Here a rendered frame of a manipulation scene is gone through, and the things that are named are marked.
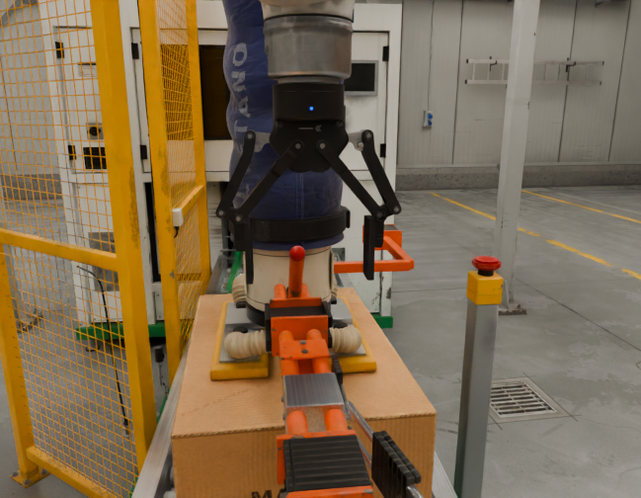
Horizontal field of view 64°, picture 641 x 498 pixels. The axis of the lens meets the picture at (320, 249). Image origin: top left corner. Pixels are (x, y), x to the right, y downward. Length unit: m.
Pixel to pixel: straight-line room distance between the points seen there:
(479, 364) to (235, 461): 0.79
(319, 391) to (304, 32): 0.37
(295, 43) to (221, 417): 0.55
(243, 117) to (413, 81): 9.10
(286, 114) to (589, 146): 11.23
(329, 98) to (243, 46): 0.40
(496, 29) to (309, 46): 10.15
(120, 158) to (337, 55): 0.97
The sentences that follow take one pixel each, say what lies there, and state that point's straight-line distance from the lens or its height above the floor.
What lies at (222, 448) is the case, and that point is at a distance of 0.82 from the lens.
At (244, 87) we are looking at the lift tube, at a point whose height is 1.43.
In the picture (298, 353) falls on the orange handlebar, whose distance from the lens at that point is 0.67.
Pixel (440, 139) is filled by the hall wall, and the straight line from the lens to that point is 10.16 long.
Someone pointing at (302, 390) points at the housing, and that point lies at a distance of 0.59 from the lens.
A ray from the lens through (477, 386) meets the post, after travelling 1.46.
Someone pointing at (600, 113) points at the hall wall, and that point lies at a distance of 11.77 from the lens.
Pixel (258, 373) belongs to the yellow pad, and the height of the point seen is 0.96.
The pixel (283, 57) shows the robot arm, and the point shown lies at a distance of 0.53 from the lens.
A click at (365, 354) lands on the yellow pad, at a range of 0.95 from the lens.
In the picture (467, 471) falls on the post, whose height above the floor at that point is 0.44.
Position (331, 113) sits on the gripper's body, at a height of 1.39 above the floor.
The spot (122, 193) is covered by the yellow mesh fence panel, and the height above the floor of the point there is 1.19.
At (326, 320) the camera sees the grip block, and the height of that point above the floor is 1.10.
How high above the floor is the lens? 1.39
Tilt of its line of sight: 15 degrees down
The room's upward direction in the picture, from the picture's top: straight up
